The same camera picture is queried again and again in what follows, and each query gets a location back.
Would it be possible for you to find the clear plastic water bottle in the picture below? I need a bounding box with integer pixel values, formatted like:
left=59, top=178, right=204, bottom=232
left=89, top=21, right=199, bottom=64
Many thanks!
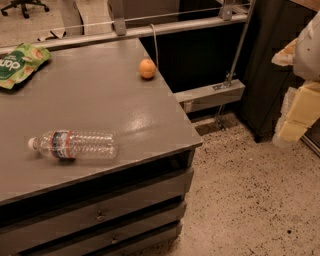
left=28, top=130, right=118, bottom=160

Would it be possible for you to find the green rice chip bag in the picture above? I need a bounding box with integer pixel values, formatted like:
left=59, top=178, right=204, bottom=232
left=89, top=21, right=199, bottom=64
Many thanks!
left=0, top=43, right=51, bottom=89

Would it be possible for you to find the black office chair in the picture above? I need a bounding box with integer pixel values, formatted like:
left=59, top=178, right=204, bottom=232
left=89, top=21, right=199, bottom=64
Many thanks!
left=1, top=0, right=50, bottom=19

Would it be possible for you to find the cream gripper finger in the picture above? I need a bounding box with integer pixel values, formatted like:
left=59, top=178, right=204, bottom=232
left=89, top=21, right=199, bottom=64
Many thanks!
left=271, top=38, right=297, bottom=66
left=272, top=81, right=320, bottom=147

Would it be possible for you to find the grey drawer cabinet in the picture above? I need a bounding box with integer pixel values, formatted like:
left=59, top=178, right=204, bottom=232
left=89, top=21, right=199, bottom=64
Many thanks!
left=0, top=150, right=194, bottom=256

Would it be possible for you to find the orange fruit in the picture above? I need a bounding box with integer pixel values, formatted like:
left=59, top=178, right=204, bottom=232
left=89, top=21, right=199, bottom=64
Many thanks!
left=139, top=59, right=156, bottom=79

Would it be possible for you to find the grey cable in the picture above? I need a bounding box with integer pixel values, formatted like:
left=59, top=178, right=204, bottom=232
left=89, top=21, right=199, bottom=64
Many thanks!
left=148, top=23, right=160, bottom=69

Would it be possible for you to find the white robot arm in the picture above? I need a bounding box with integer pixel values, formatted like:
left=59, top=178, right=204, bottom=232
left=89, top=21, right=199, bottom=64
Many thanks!
left=271, top=12, right=320, bottom=147

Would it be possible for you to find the dark cabinet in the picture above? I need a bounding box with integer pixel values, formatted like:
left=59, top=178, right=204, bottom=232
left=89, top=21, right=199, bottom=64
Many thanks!
left=238, top=0, right=319, bottom=143

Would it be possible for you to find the grey metal frame rail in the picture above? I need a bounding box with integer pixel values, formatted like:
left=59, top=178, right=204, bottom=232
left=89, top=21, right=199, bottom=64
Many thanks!
left=0, top=0, right=257, bottom=114

